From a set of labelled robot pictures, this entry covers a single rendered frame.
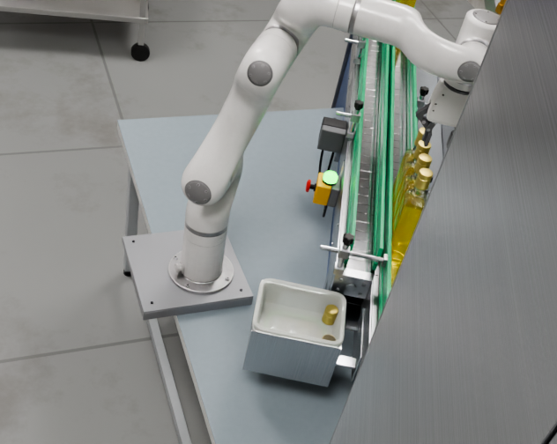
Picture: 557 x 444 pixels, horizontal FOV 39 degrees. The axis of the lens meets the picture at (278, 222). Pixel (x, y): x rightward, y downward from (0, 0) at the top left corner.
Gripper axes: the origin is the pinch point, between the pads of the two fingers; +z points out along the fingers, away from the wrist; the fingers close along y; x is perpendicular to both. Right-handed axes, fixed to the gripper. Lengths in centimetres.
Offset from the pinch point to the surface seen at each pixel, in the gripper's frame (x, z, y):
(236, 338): 14, 68, 36
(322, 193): -29, 46, 20
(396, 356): 106, -46, 24
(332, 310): 18, 45, 14
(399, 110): -70, 38, -2
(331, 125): -60, 43, 19
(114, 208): -108, 143, 100
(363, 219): -11.2, 38.2, 8.6
